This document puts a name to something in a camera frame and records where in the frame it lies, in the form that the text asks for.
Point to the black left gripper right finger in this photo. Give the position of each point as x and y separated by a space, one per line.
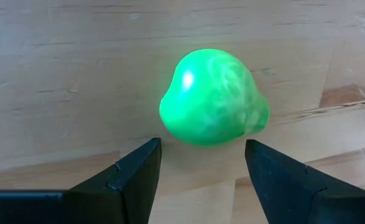
309 205

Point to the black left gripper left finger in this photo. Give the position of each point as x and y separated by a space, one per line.
92 207

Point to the green toy pear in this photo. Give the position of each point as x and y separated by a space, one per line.
213 99

